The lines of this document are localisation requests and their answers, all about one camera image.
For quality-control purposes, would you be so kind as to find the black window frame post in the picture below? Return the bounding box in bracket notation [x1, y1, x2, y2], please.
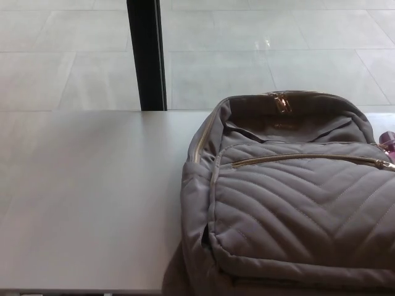
[126, 0, 168, 111]

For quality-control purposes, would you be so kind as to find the purple water bottle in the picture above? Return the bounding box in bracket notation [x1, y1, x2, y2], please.
[378, 131, 395, 162]

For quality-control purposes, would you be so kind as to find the grey quilted backpack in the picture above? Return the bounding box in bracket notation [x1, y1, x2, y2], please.
[180, 90, 395, 296]

